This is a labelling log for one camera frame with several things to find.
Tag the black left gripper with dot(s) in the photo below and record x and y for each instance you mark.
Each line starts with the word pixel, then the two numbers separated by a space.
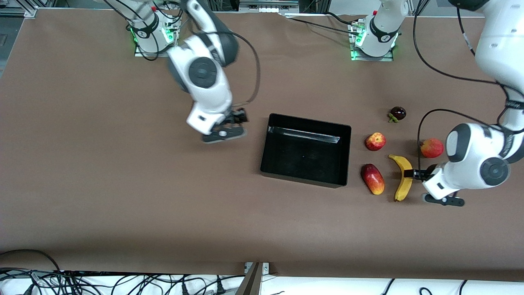
pixel 421 174

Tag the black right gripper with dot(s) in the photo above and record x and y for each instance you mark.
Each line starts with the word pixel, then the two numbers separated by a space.
pixel 234 118

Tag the yellow banana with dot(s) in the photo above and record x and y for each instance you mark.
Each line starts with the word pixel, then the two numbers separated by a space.
pixel 403 188

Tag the red yellow apple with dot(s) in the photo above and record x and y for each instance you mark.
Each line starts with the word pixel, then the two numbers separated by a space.
pixel 375 141

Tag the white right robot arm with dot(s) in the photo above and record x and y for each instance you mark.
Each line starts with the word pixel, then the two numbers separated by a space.
pixel 202 73

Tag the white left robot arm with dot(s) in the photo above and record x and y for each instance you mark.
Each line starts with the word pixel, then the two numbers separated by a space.
pixel 475 159

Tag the black rectangular plastic box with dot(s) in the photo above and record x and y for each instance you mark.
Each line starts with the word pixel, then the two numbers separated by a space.
pixel 307 162

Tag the red round peach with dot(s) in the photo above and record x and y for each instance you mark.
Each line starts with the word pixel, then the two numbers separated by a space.
pixel 432 148

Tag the red yellow mango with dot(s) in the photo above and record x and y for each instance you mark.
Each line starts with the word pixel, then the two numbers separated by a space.
pixel 373 179

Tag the dark purple mangosteen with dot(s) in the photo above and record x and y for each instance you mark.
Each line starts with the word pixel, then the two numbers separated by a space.
pixel 398 112

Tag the white power strip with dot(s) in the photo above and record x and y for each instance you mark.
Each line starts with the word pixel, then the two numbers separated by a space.
pixel 266 9

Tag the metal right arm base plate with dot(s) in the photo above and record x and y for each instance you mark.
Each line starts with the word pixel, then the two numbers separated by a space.
pixel 141 52

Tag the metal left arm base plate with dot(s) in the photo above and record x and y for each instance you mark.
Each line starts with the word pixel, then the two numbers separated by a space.
pixel 368 58

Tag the silver table edge bracket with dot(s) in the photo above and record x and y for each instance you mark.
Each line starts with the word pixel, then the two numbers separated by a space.
pixel 265 268

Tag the dark metal post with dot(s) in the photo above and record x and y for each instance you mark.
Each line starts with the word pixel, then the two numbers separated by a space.
pixel 250 282

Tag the aluminium frame profile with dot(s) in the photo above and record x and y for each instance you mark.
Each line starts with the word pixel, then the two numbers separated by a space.
pixel 20 10

